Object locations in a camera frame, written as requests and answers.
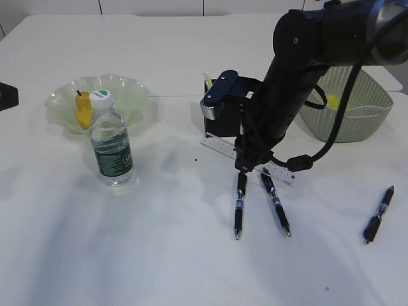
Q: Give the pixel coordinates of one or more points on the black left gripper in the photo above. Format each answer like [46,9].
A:
[8,96]

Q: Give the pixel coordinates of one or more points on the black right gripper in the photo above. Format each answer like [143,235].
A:
[250,148]

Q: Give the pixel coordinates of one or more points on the clear plastic ruler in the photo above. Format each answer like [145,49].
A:
[228,149]

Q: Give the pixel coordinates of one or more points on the black pen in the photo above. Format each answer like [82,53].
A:
[276,202]
[370,231]
[241,187]

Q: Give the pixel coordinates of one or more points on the yellow utility knife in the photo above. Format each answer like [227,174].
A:
[208,80]

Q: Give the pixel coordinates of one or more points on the yellow pear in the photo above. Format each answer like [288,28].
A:
[84,109]

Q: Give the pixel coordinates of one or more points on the yellow waste paper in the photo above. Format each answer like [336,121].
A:
[333,102]

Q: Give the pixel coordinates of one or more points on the clear plastic water bottle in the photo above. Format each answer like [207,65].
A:
[110,140]

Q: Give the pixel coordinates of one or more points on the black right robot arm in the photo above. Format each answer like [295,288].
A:
[306,45]

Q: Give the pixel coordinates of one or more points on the black square pen holder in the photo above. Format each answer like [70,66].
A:
[227,124]

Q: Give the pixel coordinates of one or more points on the green woven plastic basket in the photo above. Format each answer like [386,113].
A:
[368,106]

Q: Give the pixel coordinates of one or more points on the green wavy glass plate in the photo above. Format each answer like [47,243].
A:
[129,97]

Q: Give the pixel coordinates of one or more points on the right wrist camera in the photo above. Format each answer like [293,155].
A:
[228,86]

